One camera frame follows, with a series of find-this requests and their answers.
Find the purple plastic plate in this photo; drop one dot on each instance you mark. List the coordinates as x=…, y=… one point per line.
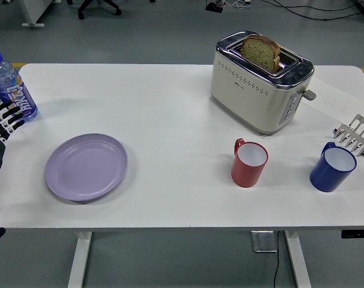
x=86, y=166

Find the blue-capped drink bottle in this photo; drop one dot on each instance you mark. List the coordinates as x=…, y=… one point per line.
x=15, y=93

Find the white desk leg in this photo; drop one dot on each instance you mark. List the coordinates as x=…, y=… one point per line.
x=38, y=13

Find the black office chair base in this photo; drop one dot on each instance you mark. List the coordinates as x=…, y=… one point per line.
x=95, y=7

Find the white table leg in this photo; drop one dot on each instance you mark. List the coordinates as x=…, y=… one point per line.
x=297, y=261
x=80, y=261

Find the black device on floor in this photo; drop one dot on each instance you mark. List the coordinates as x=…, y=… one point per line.
x=213, y=7

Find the red cup with white inside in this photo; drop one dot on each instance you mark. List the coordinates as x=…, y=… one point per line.
x=248, y=168

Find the cream and chrome toaster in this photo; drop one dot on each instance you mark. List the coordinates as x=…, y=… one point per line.
x=254, y=99

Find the brown bread slice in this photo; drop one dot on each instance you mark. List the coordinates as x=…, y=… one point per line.
x=258, y=54

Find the silver box under table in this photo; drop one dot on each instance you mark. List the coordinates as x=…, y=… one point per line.
x=263, y=241

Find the blue cup with white inside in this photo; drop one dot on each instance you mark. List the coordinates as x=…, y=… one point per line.
x=332, y=168

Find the white paper sheet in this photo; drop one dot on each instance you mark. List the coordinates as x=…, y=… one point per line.
x=335, y=99

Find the silver metal toast rack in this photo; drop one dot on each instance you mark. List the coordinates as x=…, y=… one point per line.
x=357, y=135

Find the black table control panel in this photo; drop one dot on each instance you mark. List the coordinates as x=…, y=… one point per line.
x=357, y=233

